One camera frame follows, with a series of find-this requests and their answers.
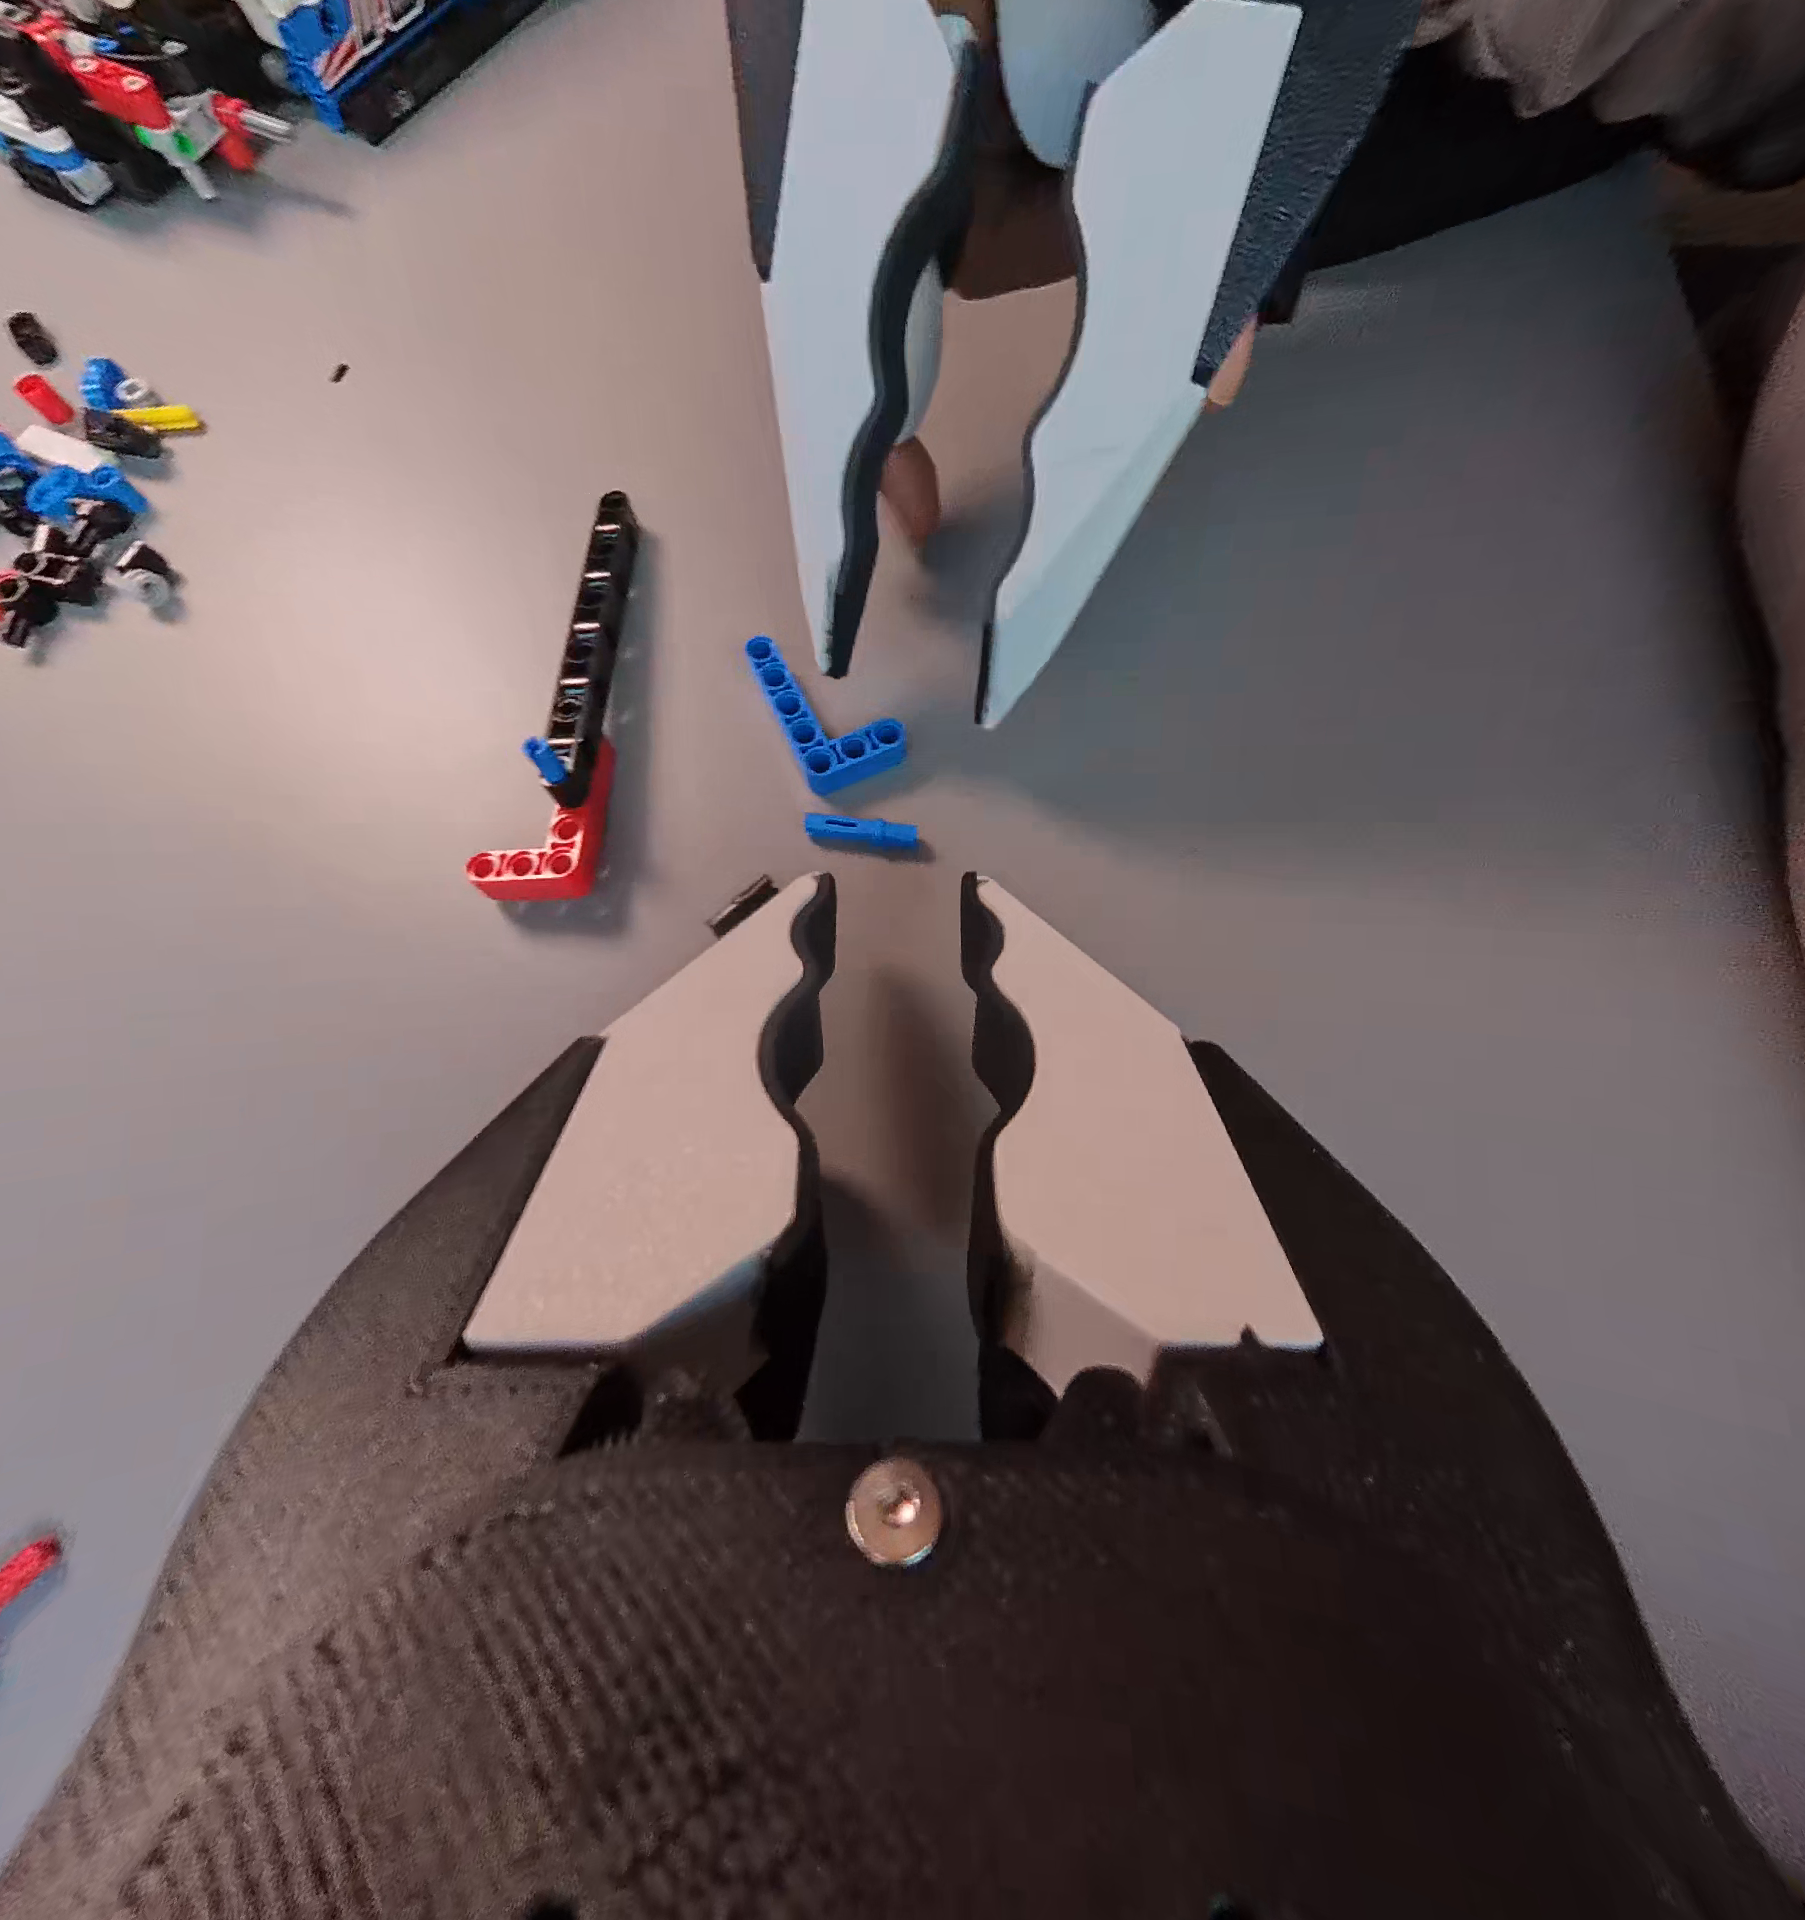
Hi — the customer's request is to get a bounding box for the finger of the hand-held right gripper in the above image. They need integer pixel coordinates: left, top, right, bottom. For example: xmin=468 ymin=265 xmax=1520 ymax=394
xmin=760 ymin=0 xmax=981 ymax=680
xmin=973 ymin=0 xmax=1303 ymax=733

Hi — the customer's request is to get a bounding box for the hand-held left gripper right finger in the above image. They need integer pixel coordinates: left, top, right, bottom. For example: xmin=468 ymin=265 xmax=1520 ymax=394
xmin=959 ymin=874 xmax=1325 ymax=1400

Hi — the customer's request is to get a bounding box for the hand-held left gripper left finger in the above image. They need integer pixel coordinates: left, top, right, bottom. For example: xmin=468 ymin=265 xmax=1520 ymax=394
xmin=460 ymin=874 xmax=838 ymax=1405

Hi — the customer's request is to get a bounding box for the blue angled lego beam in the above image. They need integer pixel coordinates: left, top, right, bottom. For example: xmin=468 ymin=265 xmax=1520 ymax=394
xmin=744 ymin=637 xmax=908 ymax=796

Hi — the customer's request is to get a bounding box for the black and red lego assembly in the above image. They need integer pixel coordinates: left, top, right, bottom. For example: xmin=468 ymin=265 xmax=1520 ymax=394
xmin=468 ymin=492 xmax=640 ymax=904

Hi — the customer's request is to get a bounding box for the person's right forearm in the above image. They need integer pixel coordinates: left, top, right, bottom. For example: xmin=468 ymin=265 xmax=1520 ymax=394
xmin=1418 ymin=0 xmax=1805 ymax=198

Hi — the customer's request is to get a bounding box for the blue white lego race car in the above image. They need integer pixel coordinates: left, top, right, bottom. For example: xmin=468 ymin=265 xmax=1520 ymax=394
xmin=0 ymin=0 xmax=552 ymax=208

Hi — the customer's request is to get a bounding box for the pile of mixed lego pieces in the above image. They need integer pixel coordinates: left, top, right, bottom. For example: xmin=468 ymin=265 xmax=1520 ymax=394
xmin=0 ymin=367 xmax=206 ymax=676

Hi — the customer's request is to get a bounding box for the person's right hand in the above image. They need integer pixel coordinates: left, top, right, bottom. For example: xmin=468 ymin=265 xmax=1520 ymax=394
xmin=879 ymin=61 xmax=1265 ymax=550

